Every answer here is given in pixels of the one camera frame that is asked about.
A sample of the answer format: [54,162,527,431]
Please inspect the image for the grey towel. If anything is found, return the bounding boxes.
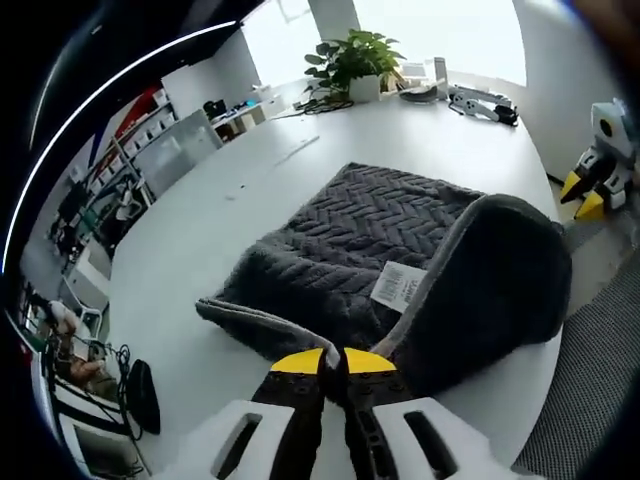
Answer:
[194,160,574,402]

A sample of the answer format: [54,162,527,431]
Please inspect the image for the white handheld controllers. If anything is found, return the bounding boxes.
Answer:
[446,84,501,121]

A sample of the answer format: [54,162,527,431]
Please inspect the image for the white upright stand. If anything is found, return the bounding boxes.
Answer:
[431,56,450,97]

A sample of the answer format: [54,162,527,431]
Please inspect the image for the black and white bowl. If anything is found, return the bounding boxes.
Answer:
[398,83,440,107]

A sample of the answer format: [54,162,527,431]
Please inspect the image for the grey office chair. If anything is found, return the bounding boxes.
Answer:
[513,219,640,480]

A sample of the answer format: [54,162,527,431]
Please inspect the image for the white desk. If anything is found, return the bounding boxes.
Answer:
[28,343,152,480]

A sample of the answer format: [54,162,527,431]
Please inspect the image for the white plastic chair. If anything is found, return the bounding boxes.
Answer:
[73,298,112,337]

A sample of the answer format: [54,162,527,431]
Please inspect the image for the green potted plant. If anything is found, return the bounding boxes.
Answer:
[303,28,408,104]

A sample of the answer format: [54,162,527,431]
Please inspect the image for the frosted white storage box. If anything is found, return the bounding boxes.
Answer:
[141,109,225,197]

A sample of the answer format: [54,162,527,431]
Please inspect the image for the white low cabinet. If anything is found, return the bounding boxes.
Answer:
[210,96,267,145]

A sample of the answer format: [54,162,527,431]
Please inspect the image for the shelf with white bins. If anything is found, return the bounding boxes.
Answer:
[68,85,180,202]

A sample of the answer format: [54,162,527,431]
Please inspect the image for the black strap bundle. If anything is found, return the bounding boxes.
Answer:
[491,103,520,127]

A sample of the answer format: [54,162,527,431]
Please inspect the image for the black pouch with cables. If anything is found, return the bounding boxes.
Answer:
[126,358,163,436]

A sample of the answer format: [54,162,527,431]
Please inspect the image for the black coiled cable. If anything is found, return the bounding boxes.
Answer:
[293,96,357,116]

